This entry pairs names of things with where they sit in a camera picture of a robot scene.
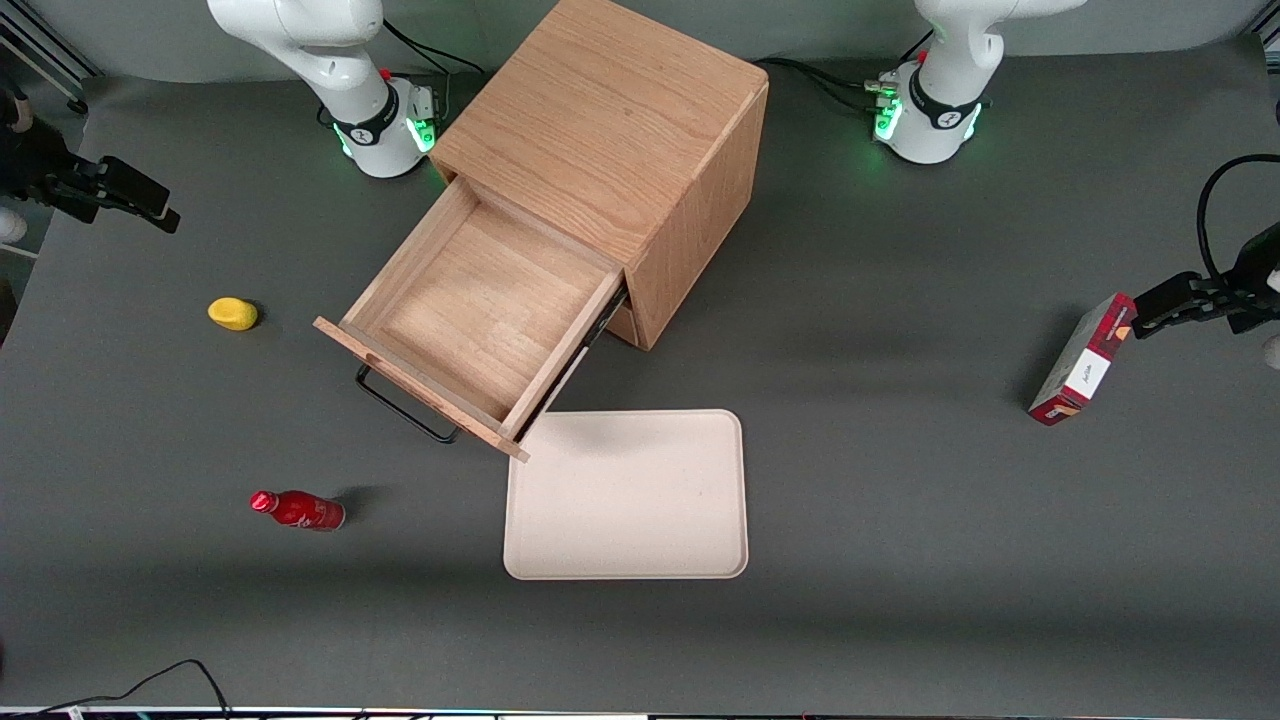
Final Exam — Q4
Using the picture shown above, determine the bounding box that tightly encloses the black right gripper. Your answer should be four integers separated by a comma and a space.
0, 118, 182, 235

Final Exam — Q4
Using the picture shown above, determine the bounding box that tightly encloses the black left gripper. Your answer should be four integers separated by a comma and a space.
1133, 222, 1280, 340

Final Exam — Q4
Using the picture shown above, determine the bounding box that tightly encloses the black metal drawer handle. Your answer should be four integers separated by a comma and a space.
355, 365, 462, 445

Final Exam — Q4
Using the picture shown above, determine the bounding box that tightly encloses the wooden drawer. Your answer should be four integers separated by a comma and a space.
313, 175, 629, 463

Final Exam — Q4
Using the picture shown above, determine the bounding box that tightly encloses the black metal drawer slide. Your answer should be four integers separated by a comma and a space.
515, 285, 630, 441

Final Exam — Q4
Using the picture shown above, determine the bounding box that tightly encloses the wooden drawer cabinet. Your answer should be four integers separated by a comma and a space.
430, 0, 771, 351

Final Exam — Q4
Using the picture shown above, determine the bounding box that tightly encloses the red and white box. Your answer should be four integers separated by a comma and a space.
1028, 292, 1139, 428

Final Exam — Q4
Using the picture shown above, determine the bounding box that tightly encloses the red bottle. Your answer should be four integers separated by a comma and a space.
249, 489, 347, 532

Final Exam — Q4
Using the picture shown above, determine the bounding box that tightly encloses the beige rectangular tray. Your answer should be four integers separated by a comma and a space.
503, 408, 750, 581

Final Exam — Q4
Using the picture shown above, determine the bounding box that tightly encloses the looped black gripper cable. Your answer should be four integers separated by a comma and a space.
1196, 153, 1280, 283

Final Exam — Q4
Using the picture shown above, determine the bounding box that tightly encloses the aluminium frame rail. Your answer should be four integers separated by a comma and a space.
0, 0, 102, 117

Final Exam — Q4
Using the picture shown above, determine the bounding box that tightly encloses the black right base cable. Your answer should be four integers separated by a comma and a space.
382, 18, 487, 77

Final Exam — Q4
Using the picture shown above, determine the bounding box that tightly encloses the black base cable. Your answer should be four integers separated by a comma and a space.
382, 18, 487, 77
754, 56, 901, 117

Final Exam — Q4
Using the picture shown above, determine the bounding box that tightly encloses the black left base cable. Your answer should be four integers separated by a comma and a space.
754, 56, 901, 117

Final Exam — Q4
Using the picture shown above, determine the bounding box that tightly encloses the thin black cable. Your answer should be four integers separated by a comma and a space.
30, 659, 234, 720

